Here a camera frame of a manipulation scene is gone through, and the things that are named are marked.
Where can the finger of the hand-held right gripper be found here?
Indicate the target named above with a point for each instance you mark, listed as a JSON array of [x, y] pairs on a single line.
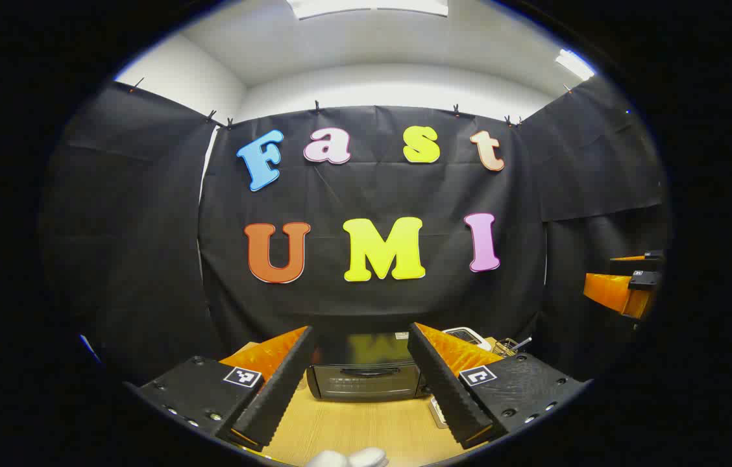
[[638, 263], [609, 292]]

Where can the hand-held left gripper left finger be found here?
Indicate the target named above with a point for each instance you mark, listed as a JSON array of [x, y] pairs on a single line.
[[275, 395]]

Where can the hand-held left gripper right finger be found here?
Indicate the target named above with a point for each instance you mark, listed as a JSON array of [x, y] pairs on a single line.
[[447, 389]]

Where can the black electric oven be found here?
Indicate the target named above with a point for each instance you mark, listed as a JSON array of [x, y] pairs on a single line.
[[366, 376]]

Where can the white toaster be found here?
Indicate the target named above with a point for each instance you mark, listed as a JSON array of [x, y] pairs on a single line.
[[466, 336]]

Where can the ceiling light panel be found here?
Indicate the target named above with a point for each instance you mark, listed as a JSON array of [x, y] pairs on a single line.
[[366, 6], [573, 63]]

